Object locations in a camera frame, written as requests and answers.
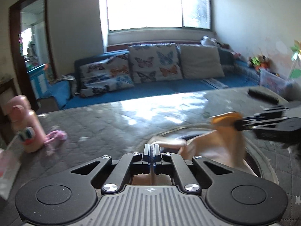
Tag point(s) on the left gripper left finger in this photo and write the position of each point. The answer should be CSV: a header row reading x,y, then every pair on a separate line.
x,y
132,169

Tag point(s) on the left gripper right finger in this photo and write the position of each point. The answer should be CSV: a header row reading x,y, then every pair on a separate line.
x,y
173,165

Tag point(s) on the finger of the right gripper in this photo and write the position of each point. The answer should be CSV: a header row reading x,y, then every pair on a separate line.
x,y
249,123
271,113

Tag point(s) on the cream beige garment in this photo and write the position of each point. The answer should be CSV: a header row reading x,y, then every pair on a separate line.
x,y
224,144

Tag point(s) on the black remote control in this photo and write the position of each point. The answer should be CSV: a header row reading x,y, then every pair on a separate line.
x,y
263,96

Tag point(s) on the clear plastic storage box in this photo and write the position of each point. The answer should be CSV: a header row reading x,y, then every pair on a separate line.
x,y
274,83

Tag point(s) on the plain beige cushion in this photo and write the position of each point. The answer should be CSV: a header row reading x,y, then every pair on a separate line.
x,y
200,62

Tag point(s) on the white plush toy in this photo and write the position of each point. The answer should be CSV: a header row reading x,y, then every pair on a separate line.
x,y
207,41

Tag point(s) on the blue sofa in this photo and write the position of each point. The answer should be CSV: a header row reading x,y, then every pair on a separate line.
x,y
237,74

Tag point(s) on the white tissue box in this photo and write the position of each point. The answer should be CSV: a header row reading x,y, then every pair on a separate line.
x,y
10,165

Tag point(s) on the left butterfly cushion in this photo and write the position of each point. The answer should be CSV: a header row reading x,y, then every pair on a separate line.
x,y
108,75

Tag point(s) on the butterfly cushion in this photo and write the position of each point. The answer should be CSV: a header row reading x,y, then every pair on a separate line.
x,y
155,62
108,75

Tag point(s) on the pink cartoon water bottle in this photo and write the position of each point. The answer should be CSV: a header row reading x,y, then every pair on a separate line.
x,y
25,123

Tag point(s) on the middle butterfly cushion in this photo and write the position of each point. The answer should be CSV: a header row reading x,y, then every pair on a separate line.
x,y
155,62

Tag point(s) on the blue plastic cabinet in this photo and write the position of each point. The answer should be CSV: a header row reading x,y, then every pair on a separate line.
x,y
38,81

